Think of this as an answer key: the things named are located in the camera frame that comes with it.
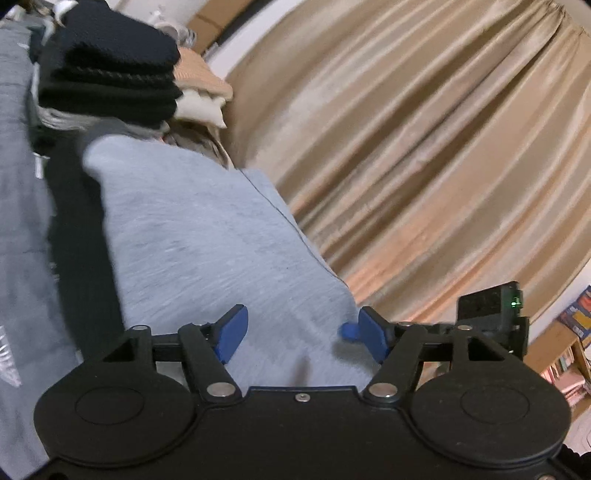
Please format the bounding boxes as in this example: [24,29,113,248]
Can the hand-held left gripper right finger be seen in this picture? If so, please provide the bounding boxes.
[358,305,509,407]

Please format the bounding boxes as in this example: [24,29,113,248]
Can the cream folded cloth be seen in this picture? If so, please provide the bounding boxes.
[174,89,228,129]

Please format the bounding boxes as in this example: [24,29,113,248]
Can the leaning cardboard sheet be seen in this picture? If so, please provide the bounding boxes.
[187,0,257,56]

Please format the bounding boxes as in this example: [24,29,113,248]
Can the peach knit cloth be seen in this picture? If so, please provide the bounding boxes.
[174,46,234,101]

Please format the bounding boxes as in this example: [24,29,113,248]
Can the wooden bookshelf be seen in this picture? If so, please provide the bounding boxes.
[525,318,591,418]

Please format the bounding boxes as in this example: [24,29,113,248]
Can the grey quilted bedspread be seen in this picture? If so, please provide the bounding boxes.
[0,23,84,478]

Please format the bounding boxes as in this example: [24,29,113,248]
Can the grey sweatshirt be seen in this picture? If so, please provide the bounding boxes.
[83,136,384,388]

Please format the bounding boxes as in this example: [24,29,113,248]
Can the blue printed box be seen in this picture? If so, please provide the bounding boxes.
[557,285,591,344]

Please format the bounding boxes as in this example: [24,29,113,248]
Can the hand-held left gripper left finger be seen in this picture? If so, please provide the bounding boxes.
[104,305,249,407]

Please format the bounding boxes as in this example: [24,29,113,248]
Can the beige curtain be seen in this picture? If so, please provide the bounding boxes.
[222,0,591,333]

